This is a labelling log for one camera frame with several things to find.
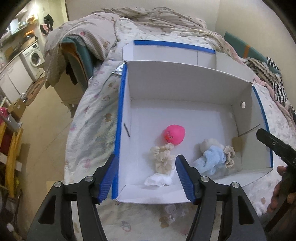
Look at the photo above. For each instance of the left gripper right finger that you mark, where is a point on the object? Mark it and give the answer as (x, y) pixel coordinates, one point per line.
(239, 220)

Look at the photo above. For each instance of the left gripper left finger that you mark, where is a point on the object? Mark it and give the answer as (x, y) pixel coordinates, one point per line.
(54, 219)

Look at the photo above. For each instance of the white scrunchie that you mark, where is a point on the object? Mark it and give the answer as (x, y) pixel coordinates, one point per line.
(159, 180)

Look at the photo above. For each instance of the person's right hand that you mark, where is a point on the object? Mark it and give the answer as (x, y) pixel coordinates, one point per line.
(274, 200)

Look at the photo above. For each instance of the light blue fluffy cloth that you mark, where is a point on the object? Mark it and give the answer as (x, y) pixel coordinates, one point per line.
(211, 160)

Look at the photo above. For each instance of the fluffy cream plush toy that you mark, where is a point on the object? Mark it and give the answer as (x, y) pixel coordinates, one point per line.
(207, 143)

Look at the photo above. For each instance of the cream ruffled scrunchie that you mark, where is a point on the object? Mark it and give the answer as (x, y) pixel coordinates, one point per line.
(164, 160)

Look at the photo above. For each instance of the black white striped cloth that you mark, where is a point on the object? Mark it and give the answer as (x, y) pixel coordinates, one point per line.
(278, 87)

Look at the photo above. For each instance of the knitted zigzag blanket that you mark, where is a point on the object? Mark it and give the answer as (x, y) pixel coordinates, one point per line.
(261, 69)

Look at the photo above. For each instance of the blue white cardboard box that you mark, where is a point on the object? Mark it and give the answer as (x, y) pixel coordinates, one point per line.
(207, 93)

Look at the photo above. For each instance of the cardboard box on floor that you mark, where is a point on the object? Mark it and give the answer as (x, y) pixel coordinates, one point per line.
(17, 109)

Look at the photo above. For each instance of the teal headboard cushion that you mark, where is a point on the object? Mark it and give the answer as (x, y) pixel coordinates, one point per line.
(246, 51)

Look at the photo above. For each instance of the white washing machine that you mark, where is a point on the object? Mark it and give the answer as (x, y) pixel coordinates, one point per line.
(33, 60)

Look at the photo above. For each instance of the beige patterned blanket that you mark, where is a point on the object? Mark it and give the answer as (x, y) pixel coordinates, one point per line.
(105, 32)

